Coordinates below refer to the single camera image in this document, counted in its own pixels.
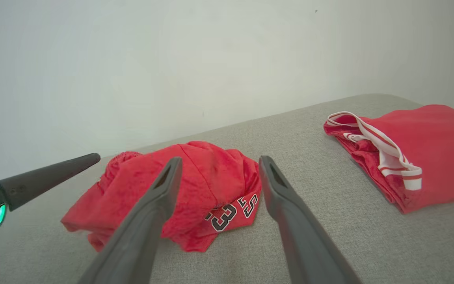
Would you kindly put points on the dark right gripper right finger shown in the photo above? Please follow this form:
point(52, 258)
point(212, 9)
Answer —
point(302, 232)

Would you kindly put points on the red basketball shorts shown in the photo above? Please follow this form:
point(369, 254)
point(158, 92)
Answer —
point(207, 185)

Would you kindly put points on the red basketball jersey white trim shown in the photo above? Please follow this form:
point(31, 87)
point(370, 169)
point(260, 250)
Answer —
point(428, 154)

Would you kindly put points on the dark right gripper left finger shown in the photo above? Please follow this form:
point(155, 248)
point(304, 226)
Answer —
point(144, 232)

